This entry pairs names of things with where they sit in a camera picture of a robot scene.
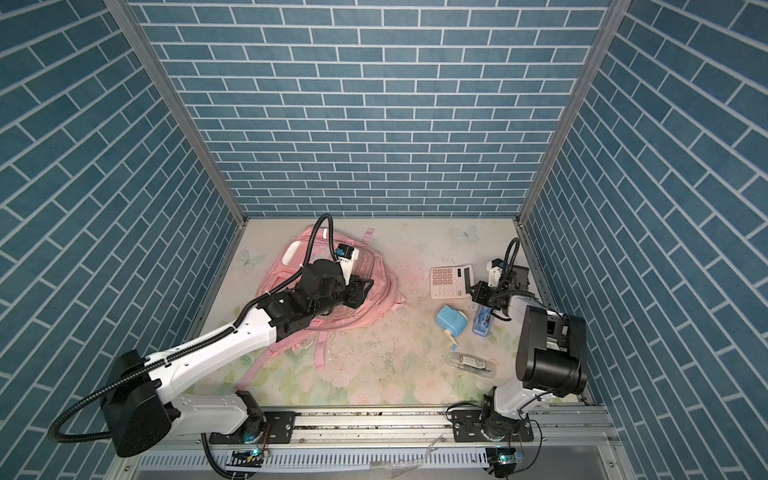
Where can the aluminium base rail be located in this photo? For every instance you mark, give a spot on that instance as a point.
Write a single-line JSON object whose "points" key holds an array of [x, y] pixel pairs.
{"points": [[569, 441]]}

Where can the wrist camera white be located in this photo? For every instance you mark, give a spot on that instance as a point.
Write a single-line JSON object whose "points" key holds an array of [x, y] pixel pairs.
{"points": [[346, 257], [495, 269]]}

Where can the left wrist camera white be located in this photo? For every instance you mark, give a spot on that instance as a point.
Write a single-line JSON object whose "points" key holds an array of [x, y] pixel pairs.
{"points": [[346, 257]]}

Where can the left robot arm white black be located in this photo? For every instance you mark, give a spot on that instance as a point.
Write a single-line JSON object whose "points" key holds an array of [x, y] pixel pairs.
{"points": [[136, 409]]}

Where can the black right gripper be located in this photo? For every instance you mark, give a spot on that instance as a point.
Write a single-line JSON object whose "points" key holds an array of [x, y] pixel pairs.
{"points": [[480, 296]]}

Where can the light blue pencil sharpener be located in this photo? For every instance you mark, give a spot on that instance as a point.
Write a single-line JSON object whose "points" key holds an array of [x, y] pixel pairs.
{"points": [[452, 323]]}

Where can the pink student backpack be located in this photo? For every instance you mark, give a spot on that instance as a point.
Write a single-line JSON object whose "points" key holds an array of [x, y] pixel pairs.
{"points": [[310, 255]]}

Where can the clear plastic pencil case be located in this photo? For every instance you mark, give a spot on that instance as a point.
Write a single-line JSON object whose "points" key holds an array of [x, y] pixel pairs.
{"points": [[471, 364]]}

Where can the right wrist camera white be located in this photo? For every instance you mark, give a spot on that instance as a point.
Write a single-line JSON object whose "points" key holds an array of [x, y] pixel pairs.
{"points": [[495, 269]]}

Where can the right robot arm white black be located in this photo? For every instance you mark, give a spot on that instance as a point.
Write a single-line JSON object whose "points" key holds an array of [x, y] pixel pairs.
{"points": [[551, 356]]}

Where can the pink white calculator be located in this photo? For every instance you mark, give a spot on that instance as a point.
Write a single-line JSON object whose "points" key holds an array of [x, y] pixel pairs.
{"points": [[451, 282]]}

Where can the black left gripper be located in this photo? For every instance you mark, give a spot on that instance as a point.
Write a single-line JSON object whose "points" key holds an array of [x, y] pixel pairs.
{"points": [[356, 290]]}

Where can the blue geometry set case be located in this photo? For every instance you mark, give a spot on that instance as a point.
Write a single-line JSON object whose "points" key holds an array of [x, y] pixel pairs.
{"points": [[482, 321]]}

